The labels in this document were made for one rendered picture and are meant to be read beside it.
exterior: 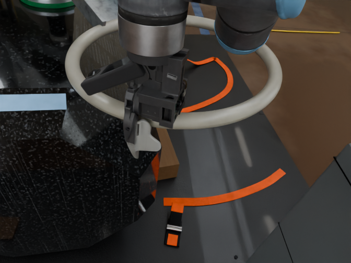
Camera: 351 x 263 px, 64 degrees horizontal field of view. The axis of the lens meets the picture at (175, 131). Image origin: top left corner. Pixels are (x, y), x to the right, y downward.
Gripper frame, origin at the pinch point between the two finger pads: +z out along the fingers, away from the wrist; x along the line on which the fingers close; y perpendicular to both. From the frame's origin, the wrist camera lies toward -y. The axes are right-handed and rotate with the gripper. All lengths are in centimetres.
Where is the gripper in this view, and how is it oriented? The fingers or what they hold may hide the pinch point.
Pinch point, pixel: (139, 141)
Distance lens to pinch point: 54.0
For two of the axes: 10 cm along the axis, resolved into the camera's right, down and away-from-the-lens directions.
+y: 9.5, 2.5, -1.6
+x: 2.9, -6.3, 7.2
